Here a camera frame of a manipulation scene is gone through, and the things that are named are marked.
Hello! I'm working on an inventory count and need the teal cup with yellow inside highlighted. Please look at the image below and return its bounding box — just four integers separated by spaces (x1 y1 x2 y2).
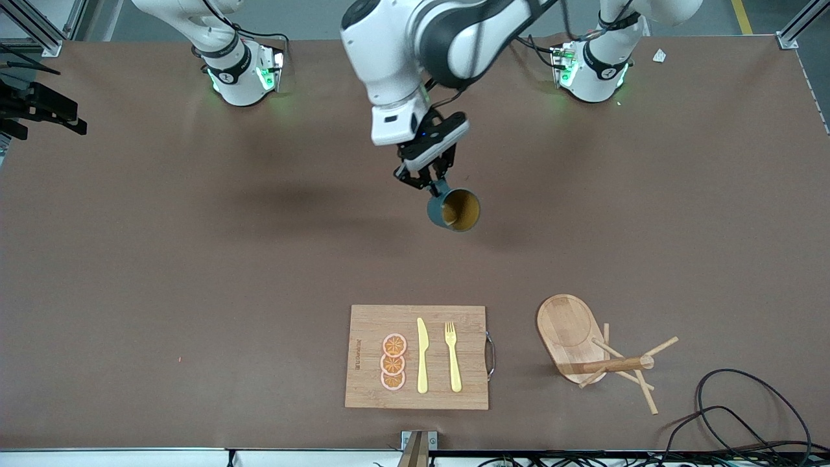
426 180 482 233

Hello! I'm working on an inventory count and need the wooden cup rack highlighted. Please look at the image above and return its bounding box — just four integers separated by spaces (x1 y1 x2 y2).
536 294 680 416

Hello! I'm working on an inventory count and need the wooden cutting board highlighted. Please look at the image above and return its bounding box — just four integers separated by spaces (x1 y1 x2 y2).
344 304 497 411

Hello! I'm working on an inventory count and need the yellow plastic knife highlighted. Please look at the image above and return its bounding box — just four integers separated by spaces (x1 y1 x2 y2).
416 317 430 394

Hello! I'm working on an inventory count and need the yellow plastic fork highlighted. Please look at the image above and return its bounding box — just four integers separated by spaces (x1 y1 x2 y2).
444 322 463 393

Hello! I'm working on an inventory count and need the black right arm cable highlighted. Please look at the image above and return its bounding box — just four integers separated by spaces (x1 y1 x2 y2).
0 42 61 75

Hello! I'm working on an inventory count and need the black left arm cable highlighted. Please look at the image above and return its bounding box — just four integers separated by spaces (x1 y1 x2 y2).
425 77 473 110

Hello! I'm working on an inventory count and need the aluminium frame profile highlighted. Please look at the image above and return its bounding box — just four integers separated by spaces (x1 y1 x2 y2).
0 0 88 58
776 0 830 51

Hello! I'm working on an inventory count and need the black arm base cable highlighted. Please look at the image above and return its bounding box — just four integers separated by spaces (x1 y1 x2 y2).
516 34 560 69
201 0 291 62

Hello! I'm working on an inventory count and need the metal table bracket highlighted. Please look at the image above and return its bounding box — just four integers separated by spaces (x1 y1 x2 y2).
401 430 438 467

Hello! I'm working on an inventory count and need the black cable bundle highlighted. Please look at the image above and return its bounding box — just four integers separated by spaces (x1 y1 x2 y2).
477 453 830 467

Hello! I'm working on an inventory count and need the white table edge rail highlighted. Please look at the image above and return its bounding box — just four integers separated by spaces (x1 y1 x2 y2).
0 446 830 467

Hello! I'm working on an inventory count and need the dark braided cable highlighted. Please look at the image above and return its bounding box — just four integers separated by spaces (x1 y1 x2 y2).
655 368 814 462

